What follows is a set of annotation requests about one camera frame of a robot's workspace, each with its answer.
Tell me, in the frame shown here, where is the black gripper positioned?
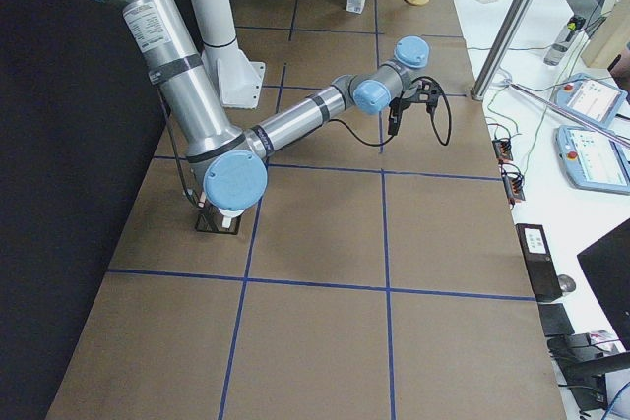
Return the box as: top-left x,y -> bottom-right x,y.
388,95 -> 414,135

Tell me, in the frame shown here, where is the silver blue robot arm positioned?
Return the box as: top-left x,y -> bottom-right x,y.
100,0 -> 430,217

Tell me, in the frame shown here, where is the orange terminal block far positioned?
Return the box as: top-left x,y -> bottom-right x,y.
492,137 -> 513,163

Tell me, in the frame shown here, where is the orange terminal block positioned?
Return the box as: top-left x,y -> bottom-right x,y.
492,137 -> 513,163
501,167 -> 526,206

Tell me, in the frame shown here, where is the orange terminal block near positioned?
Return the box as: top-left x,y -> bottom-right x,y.
501,167 -> 526,206

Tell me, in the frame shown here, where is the clear water bottle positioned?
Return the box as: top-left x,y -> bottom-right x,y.
543,15 -> 586,66

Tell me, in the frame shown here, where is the far teach pendant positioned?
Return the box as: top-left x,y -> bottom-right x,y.
552,73 -> 627,128

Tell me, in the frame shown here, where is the teach pendant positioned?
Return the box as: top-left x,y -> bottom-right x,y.
555,125 -> 629,195
552,73 -> 627,128

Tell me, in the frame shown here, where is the near teach pendant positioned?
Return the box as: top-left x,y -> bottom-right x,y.
555,125 -> 629,195

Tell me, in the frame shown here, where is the black box with label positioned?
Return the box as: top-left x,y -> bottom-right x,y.
515,223 -> 562,303

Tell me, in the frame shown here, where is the black monitor corner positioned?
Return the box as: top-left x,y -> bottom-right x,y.
578,224 -> 629,349

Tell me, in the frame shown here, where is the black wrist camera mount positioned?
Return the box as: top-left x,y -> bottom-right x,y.
411,80 -> 442,115

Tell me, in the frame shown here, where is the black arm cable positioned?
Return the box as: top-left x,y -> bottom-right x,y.
327,76 -> 453,148

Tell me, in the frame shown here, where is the black wire mug rack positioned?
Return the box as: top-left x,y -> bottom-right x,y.
195,193 -> 240,235

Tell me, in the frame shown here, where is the aluminium frame post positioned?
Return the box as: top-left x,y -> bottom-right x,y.
471,0 -> 533,101

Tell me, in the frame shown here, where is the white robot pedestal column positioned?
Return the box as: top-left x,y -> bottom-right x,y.
191,0 -> 266,109

